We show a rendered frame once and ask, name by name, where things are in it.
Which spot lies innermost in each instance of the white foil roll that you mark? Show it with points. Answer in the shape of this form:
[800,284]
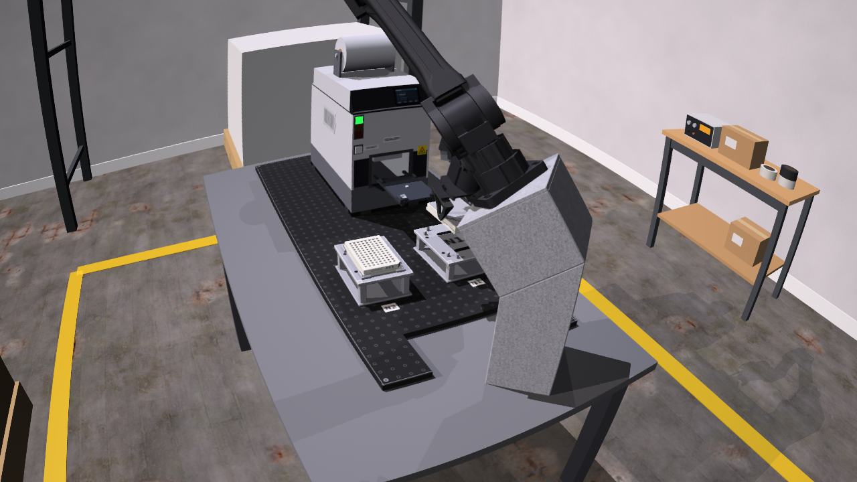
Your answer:
[366,52]

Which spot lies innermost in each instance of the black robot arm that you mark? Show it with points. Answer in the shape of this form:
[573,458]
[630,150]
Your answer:
[461,108]

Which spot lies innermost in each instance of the white well plate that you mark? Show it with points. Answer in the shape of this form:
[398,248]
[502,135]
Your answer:
[372,256]
[445,221]

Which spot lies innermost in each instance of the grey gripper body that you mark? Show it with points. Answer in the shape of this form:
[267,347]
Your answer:
[465,186]

